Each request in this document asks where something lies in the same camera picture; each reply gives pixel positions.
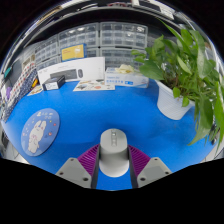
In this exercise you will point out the white keyboard mouse box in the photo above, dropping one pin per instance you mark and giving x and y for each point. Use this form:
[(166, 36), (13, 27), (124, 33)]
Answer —
[(90, 68)]

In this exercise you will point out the dark wall shelf unit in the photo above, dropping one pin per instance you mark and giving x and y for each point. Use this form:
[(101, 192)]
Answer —
[(100, 11)]

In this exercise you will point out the green plant in white pot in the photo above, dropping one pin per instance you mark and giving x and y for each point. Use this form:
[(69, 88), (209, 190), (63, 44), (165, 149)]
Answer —
[(173, 100)]

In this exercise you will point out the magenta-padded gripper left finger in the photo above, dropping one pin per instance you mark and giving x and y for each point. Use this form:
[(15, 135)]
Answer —
[(87, 160)]

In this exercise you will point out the white blue tissue box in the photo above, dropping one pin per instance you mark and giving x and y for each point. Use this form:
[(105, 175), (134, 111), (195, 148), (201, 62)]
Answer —
[(126, 80)]

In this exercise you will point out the white woven basket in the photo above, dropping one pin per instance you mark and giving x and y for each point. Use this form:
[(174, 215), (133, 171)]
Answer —
[(28, 61)]

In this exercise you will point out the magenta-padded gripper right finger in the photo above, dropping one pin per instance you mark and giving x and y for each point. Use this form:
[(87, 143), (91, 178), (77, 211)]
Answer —
[(140, 160)]

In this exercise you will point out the small black box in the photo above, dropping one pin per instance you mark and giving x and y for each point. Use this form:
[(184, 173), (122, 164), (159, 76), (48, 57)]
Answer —
[(53, 83)]

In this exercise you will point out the round blue rabbit mouse pad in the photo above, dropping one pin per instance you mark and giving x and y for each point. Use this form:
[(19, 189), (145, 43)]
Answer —
[(40, 131)]

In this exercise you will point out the colourful sticker sheet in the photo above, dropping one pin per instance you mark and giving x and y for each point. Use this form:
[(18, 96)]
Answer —
[(95, 86), (35, 90)]

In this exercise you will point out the yellow cardboard box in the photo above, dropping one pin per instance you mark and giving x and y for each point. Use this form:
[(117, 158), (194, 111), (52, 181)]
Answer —
[(73, 52)]

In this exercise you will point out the grey white computer mouse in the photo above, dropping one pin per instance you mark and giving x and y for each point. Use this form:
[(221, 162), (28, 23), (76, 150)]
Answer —
[(114, 156)]

